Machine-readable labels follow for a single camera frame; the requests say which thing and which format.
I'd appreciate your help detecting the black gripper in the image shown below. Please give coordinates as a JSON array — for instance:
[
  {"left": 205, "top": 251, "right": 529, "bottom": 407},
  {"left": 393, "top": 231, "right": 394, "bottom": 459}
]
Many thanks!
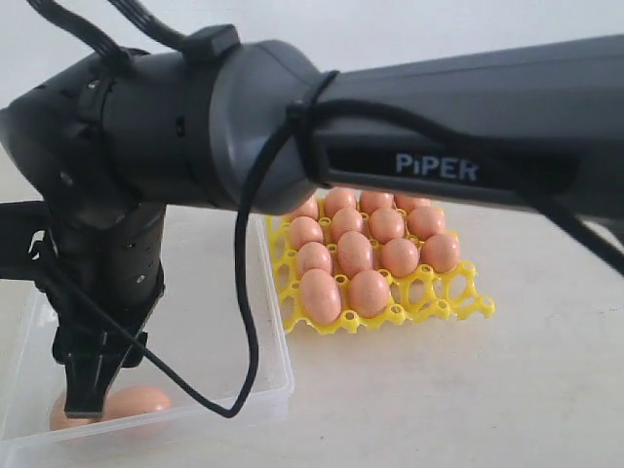
[{"left": 33, "top": 204, "right": 166, "bottom": 419}]

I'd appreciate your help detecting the brown egg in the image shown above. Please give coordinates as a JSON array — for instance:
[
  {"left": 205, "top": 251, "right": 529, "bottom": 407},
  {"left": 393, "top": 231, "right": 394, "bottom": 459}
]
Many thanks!
[
  {"left": 369, "top": 208, "right": 405, "bottom": 244},
  {"left": 407, "top": 207, "right": 446, "bottom": 241},
  {"left": 299, "top": 269, "right": 342, "bottom": 326},
  {"left": 49, "top": 392, "right": 94, "bottom": 431},
  {"left": 420, "top": 233, "right": 461, "bottom": 273},
  {"left": 359, "top": 191, "right": 394, "bottom": 215},
  {"left": 380, "top": 238, "right": 419, "bottom": 278},
  {"left": 336, "top": 231, "right": 373, "bottom": 278},
  {"left": 347, "top": 270, "right": 391, "bottom": 319},
  {"left": 295, "top": 242, "right": 332, "bottom": 277},
  {"left": 292, "top": 196, "right": 319, "bottom": 220},
  {"left": 289, "top": 216, "right": 324, "bottom": 251},
  {"left": 394, "top": 194, "right": 431, "bottom": 214},
  {"left": 324, "top": 187, "right": 357, "bottom": 218},
  {"left": 103, "top": 386, "right": 172, "bottom": 420}
]

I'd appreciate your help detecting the brown egg second row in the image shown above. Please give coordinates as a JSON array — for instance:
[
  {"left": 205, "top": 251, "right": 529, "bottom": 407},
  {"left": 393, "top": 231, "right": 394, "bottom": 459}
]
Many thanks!
[{"left": 331, "top": 207, "right": 364, "bottom": 243}]

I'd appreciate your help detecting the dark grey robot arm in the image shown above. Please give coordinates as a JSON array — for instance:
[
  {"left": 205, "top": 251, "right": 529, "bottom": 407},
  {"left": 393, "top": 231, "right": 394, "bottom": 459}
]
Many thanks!
[{"left": 1, "top": 26, "right": 623, "bottom": 418}]

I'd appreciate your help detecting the clear plastic box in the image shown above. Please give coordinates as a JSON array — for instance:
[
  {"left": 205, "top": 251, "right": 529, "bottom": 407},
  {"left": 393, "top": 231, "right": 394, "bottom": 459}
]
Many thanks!
[{"left": 1, "top": 207, "right": 293, "bottom": 467}]

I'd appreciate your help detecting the yellow plastic egg tray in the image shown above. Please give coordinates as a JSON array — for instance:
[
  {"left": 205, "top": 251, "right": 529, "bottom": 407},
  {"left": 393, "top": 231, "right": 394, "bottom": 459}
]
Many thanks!
[{"left": 264, "top": 192, "right": 494, "bottom": 334}]

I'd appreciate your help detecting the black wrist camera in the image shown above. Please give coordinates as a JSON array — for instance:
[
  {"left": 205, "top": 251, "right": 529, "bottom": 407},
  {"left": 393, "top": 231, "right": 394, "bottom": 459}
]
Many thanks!
[{"left": 1, "top": 201, "right": 49, "bottom": 281}]

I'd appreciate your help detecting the black cable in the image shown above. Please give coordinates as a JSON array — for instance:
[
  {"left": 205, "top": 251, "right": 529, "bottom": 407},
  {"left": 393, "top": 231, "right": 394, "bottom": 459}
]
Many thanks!
[{"left": 26, "top": 0, "right": 624, "bottom": 419}]

